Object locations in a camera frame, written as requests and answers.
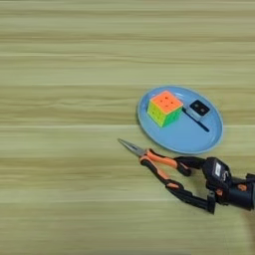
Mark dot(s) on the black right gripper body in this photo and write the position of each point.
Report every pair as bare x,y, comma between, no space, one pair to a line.
240,194

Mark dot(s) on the blue round plate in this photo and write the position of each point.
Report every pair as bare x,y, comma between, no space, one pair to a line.
179,139

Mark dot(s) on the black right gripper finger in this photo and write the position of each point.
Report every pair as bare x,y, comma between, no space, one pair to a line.
196,201
194,162

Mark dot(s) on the black box with white label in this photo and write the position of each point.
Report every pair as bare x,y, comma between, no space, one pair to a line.
215,171

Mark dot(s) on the colourful puzzle cube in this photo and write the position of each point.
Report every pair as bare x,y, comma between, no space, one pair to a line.
165,103

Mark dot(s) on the orange and black long-nose pliers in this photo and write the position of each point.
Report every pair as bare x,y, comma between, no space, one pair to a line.
162,160

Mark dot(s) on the thin black stick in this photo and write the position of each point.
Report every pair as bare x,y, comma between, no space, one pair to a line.
201,125

